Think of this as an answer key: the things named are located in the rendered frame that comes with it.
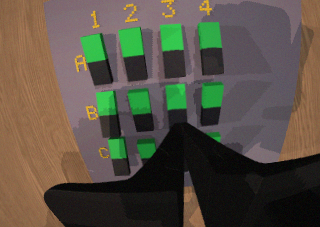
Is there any grey switch panel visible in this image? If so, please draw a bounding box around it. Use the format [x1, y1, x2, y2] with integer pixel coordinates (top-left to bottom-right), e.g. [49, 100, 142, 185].
[43, 0, 301, 183]

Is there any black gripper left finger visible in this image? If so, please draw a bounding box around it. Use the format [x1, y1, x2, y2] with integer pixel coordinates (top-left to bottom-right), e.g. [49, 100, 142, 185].
[44, 123, 185, 227]

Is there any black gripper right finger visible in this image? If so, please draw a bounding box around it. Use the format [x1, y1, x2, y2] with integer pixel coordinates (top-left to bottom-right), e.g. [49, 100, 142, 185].
[180, 123, 320, 227]

